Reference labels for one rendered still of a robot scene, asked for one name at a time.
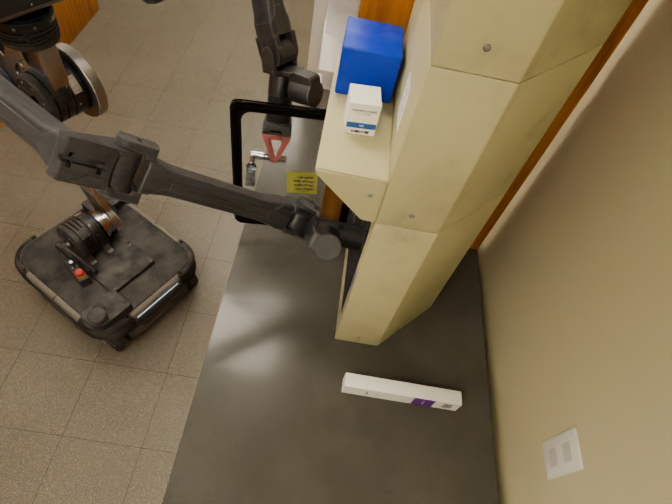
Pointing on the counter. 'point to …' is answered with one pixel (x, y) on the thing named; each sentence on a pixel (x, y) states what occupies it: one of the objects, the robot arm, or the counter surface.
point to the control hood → (355, 157)
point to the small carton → (362, 109)
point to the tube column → (517, 34)
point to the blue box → (370, 56)
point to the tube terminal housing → (443, 178)
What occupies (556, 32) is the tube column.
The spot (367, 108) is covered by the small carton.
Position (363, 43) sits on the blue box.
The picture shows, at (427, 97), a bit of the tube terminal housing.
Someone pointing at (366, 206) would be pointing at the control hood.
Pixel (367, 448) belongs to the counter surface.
